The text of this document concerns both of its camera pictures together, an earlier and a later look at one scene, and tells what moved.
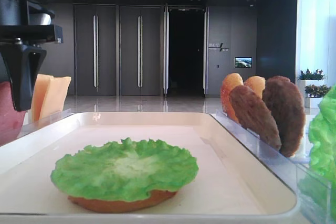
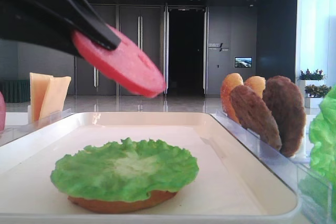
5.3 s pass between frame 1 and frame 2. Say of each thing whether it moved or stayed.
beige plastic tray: stayed
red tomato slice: moved
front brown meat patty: stayed
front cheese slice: stayed
